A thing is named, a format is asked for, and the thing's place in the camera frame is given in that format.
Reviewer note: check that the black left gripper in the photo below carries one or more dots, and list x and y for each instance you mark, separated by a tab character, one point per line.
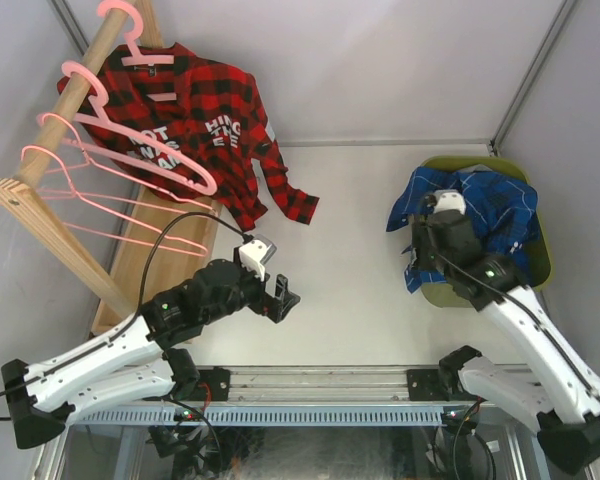
274	307

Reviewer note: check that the red plaid shirt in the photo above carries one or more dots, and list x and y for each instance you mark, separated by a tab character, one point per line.
213	113

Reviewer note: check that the pink plastic hanger blue shirt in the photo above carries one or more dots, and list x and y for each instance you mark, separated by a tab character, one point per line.
100	119

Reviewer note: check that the blue plaid shirt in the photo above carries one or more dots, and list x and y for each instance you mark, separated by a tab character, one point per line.
502	209

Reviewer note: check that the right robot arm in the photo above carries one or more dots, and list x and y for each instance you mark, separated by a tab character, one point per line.
562	407

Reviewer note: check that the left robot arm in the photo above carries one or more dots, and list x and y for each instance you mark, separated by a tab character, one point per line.
139	358

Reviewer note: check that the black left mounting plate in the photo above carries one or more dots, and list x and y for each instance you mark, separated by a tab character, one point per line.
213	385

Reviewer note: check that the black mounting plate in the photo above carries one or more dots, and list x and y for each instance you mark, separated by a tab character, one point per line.
213	385
428	384

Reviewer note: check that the wooden clothes rack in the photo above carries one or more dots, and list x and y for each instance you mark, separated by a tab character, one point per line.
20	195

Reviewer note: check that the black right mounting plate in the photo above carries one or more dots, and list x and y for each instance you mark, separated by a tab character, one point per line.
428	384

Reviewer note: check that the green plastic basket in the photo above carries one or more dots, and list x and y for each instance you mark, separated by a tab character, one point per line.
442	295

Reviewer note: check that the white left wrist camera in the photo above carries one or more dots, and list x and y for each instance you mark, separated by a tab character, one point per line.
255	253

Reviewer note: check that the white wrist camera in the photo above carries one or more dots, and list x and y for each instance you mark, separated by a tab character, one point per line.
446	200
255	253

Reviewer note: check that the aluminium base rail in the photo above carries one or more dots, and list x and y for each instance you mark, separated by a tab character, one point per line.
309	385

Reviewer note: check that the grey slotted cable duct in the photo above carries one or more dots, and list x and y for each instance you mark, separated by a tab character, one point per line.
272	416

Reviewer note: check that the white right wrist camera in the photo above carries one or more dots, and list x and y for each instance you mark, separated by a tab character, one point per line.
446	200

